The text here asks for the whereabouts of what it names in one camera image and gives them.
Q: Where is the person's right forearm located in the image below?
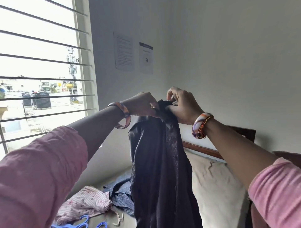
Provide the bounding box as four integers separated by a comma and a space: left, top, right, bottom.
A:
202, 120, 278, 191

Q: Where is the plain white paper notice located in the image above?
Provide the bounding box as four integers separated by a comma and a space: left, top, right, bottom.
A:
114, 31, 135, 72

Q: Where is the bed with beige sheet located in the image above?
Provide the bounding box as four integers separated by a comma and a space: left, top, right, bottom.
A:
87, 149, 250, 228

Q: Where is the striped orange purple bangle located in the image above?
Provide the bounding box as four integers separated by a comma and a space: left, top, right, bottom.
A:
107, 101, 132, 130

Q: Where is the striped white purple bangle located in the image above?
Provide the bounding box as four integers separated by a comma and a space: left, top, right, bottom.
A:
191, 112, 214, 140

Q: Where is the pink floral striped garment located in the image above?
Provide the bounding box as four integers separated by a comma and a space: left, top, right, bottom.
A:
53, 185, 124, 226

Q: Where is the white framed window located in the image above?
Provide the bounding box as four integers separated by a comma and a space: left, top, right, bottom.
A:
0, 0, 99, 160

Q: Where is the person's left hand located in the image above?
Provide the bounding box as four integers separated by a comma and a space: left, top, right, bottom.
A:
120, 91, 161, 118

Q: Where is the person's right hand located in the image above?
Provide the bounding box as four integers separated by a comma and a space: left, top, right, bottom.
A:
166, 86, 205, 126

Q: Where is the white notice with dark header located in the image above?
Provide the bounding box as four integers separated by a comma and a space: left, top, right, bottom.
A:
139, 41, 154, 74

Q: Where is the pile of blue hangers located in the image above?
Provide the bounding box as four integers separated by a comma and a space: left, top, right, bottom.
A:
51, 215, 109, 228

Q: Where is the maroon plastic chair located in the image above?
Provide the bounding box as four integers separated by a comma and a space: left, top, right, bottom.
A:
245, 150, 301, 228

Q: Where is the person's left forearm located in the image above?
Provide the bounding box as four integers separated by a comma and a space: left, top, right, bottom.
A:
66, 106, 125, 160

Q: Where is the blue striped shirt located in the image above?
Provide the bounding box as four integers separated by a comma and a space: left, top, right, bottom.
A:
103, 174, 136, 217

